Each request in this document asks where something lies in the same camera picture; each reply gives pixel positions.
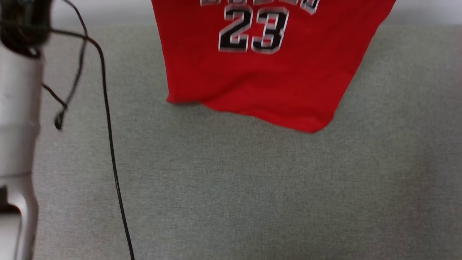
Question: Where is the red number 23 basketball jersey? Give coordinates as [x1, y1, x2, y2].
[151, 0, 397, 134]

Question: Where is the grey fabric sofa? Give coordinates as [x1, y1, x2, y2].
[0, 23, 462, 260]

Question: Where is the long black left arm cable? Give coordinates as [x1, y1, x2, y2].
[36, 28, 135, 260]

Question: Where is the short black left arm cable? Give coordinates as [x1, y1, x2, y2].
[42, 0, 89, 131]

